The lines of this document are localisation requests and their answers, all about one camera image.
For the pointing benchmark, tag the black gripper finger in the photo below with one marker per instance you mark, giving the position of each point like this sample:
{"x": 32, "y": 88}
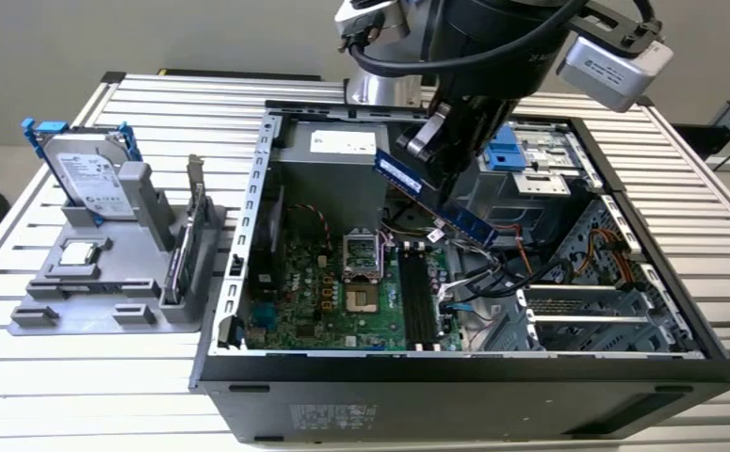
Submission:
{"x": 465, "y": 141}
{"x": 421, "y": 136}

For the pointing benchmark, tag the RAM slot with white clips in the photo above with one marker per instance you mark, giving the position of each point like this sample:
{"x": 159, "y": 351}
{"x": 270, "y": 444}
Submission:
{"x": 411, "y": 296}
{"x": 427, "y": 296}

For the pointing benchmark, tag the black RAM slot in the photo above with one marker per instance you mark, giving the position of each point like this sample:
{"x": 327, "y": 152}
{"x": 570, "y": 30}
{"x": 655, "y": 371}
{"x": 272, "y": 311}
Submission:
{"x": 419, "y": 296}
{"x": 403, "y": 296}

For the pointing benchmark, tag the blue plastic drive latch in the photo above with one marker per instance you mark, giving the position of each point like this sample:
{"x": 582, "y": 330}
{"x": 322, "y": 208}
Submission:
{"x": 502, "y": 157}

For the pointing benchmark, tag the grey metal drive cage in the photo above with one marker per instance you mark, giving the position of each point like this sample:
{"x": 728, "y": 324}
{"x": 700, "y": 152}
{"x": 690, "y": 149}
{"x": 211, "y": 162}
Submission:
{"x": 527, "y": 188}

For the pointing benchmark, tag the grey Dell power supply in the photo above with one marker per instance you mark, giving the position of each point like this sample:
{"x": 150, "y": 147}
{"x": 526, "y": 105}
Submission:
{"x": 332, "y": 188}

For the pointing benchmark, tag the CPU socket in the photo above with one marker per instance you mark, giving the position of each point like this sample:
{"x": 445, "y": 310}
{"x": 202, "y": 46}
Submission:
{"x": 362, "y": 299}

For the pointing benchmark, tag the silver barred disk bay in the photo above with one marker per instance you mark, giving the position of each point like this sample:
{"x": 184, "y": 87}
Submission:
{"x": 578, "y": 292}

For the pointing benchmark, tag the black rectangular block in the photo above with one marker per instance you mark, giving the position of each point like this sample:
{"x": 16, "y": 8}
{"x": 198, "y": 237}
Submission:
{"x": 704, "y": 139}

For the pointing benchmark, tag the green Dell motherboard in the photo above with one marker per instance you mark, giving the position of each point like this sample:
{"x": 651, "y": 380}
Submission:
{"x": 302, "y": 292}

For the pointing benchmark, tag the black graphics card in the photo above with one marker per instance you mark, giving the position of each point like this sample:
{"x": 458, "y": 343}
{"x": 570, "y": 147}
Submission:
{"x": 182, "y": 263}

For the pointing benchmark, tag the hard disk in blue carrier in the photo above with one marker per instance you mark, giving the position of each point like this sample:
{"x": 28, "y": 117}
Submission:
{"x": 84, "y": 174}

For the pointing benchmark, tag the grey plastic parts rack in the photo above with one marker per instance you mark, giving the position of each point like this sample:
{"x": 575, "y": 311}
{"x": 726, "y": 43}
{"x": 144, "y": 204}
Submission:
{"x": 119, "y": 263}

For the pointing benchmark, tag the black open PC case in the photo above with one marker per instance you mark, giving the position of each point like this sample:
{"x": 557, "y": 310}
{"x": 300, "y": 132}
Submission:
{"x": 402, "y": 405}

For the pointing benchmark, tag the silver CPU chip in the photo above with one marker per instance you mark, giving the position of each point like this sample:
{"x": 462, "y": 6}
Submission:
{"x": 76, "y": 254}

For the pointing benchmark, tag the large silver wrist camera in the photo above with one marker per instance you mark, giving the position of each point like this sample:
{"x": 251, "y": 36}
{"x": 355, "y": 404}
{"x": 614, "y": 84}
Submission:
{"x": 609, "y": 75}

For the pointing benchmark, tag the black camera mounting bracket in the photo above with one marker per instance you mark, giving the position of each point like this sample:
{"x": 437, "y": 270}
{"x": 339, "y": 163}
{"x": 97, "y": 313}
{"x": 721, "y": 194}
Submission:
{"x": 615, "y": 23}

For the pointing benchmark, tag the small silver wrist camera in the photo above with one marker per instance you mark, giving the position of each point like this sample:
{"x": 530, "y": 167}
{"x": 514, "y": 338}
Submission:
{"x": 376, "y": 19}

